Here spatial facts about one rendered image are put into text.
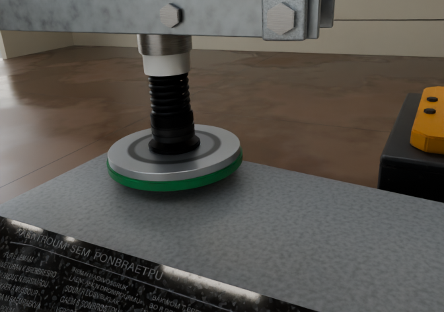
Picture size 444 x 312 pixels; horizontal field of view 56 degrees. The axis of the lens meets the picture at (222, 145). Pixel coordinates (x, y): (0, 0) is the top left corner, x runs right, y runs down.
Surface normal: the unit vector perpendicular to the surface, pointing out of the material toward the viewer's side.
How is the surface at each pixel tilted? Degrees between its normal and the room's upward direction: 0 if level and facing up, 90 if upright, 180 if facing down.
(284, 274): 0
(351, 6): 90
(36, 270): 45
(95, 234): 0
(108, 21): 90
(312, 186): 0
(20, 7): 90
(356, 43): 90
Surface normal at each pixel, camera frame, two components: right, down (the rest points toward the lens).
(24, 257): -0.35, -0.41
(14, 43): 0.89, 0.13
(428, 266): -0.04, -0.93
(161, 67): -0.09, 0.37
